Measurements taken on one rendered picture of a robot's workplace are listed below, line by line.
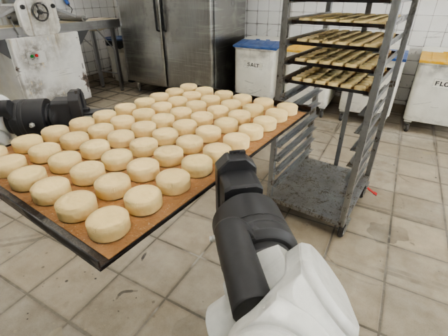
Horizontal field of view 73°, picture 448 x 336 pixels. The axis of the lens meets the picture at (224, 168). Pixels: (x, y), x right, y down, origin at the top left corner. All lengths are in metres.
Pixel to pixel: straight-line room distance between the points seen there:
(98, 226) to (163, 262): 1.37
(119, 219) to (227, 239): 0.15
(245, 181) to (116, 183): 0.18
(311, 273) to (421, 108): 3.41
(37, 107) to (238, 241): 0.61
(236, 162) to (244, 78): 3.51
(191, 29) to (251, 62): 0.79
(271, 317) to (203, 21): 3.64
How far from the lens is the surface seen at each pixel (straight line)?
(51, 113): 0.79
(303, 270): 0.24
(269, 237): 0.32
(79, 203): 0.43
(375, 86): 1.50
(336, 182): 2.19
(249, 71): 3.86
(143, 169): 0.48
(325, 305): 0.23
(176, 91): 0.86
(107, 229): 0.38
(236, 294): 0.25
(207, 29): 3.75
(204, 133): 0.59
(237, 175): 0.40
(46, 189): 0.48
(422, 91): 3.56
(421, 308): 1.78
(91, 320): 1.62
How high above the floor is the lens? 1.25
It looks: 30 degrees down
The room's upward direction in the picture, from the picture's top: straight up
